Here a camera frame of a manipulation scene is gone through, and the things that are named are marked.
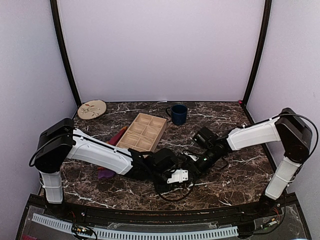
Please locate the wooden compartment tray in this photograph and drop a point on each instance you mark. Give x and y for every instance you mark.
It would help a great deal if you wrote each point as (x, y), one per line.
(144, 133)

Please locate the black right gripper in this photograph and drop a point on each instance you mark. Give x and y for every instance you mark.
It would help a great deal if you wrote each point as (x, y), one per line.
(191, 163)

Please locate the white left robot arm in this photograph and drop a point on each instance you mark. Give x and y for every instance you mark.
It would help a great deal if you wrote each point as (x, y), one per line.
(64, 141)

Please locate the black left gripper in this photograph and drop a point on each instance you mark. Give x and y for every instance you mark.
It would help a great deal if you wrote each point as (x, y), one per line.
(165, 180)

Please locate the purple striped sock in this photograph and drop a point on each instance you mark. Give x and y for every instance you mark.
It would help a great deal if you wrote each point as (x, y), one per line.
(104, 173)

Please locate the dark blue mug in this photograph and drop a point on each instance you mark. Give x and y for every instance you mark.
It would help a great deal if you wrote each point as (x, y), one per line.
(177, 114)

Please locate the white slotted cable duct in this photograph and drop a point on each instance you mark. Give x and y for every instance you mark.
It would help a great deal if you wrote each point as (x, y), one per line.
(121, 231)

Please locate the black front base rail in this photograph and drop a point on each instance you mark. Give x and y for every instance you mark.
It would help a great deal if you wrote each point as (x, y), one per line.
(99, 216)

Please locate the left black frame post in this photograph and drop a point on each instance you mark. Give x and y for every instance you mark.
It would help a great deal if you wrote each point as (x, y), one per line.
(63, 51)

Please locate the black frame post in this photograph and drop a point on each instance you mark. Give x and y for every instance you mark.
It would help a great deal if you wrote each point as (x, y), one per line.
(63, 51)
(259, 52)

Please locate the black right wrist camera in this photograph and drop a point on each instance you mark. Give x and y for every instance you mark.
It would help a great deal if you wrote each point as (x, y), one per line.
(205, 138)

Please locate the right black frame post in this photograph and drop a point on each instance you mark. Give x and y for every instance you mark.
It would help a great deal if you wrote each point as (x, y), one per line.
(259, 52)

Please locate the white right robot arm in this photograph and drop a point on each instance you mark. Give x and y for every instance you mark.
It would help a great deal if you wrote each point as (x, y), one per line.
(290, 138)

